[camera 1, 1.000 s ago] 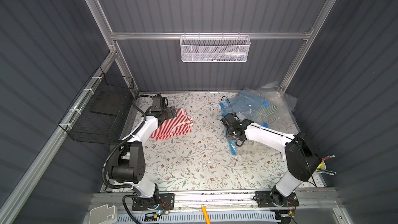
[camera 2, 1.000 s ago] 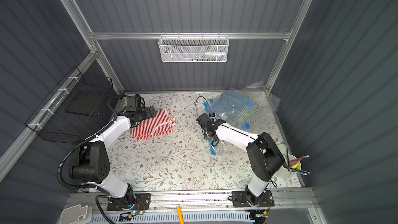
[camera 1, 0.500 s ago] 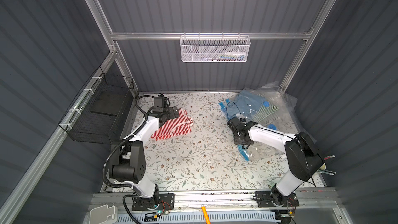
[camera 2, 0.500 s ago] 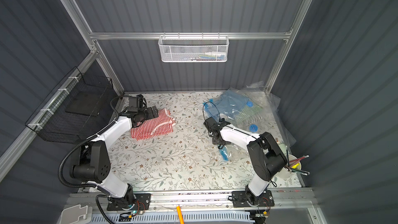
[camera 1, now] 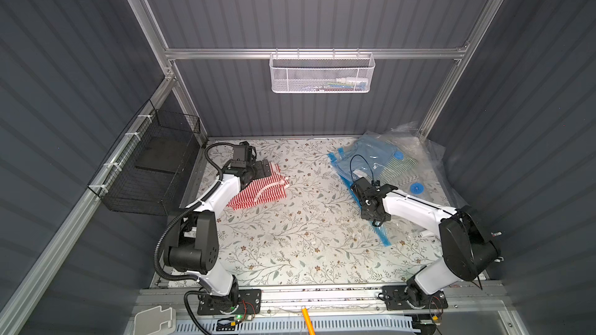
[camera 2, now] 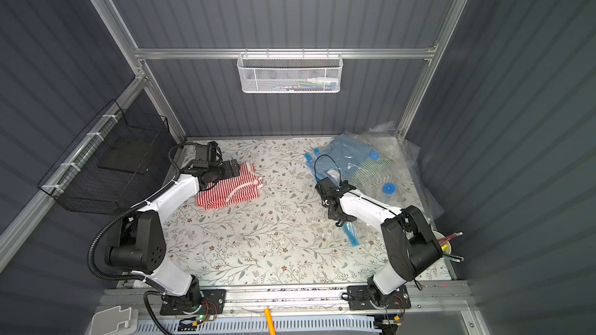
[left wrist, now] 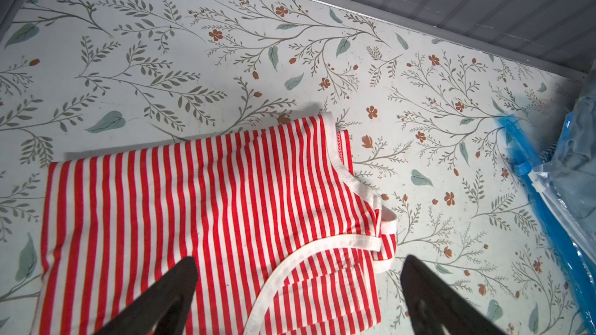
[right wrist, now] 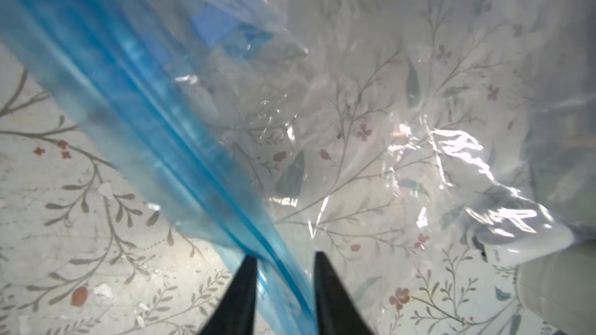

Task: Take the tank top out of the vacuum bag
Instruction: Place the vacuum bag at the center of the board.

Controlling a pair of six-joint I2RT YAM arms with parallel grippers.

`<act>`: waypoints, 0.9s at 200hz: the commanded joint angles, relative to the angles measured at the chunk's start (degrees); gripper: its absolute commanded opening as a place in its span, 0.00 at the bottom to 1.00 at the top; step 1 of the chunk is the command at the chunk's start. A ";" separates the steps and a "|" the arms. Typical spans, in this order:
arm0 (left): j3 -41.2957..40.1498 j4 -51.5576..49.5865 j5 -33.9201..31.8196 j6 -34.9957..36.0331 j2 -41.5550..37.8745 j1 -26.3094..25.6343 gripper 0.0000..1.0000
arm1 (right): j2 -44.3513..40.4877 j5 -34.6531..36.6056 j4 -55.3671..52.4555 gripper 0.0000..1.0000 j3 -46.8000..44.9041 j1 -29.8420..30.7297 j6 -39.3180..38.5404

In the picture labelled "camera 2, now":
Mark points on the red white striped tank top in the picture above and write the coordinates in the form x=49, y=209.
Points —
x=241, y=189

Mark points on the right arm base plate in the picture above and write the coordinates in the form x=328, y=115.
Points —
x=366, y=297

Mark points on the white wire wall basket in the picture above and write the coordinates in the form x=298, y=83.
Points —
x=271, y=75

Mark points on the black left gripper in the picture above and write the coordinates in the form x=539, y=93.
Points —
x=229, y=169

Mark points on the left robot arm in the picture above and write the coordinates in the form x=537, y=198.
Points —
x=137, y=243

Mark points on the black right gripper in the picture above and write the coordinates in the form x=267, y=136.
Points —
x=335, y=205

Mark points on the vacuum bag with green striped garment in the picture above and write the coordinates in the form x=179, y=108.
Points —
x=382, y=157

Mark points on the white plastic holder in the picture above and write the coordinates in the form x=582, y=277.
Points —
x=114, y=321

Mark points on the black wire wall basket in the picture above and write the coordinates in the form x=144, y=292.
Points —
x=119, y=164

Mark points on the orange pencil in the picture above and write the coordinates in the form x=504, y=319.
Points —
x=269, y=321

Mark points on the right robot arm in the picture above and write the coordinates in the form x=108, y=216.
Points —
x=404, y=266

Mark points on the vacuum bag with blue garment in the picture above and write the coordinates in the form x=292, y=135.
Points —
x=340, y=159

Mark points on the white pen cup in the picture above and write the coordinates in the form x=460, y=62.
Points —
x=444, y=242

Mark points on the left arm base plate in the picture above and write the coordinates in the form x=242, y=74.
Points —
x=208, y=302

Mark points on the clear blue-zip vacuum bag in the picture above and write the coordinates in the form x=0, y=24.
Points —
x=401, y=227

